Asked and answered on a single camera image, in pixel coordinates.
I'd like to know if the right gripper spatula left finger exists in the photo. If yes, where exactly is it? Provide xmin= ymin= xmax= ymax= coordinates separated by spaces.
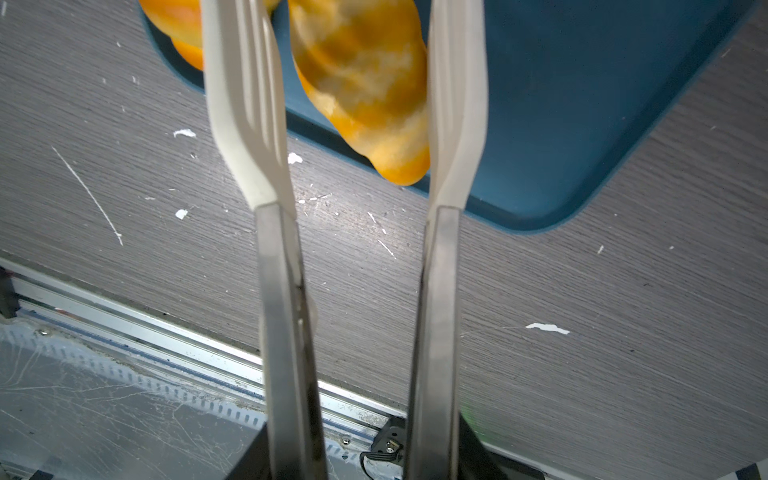
xmin=201 ymin=1 xmax=328 ymax=479

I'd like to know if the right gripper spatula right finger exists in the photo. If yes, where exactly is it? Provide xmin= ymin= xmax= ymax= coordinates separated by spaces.
xmin=404 ymin=1 xmax=489 ymax=479

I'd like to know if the fake croissant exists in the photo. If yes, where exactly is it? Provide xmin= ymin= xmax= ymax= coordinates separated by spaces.
xmin=137 ymin=0 xmax=282 ymax=73
xmin=288 ymin=1 xmax=430 ymax=186

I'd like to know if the teal plastic tray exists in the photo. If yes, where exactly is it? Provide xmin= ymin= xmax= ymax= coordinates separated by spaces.
xmin=139 ymin=0 xmax=760 ymax=234

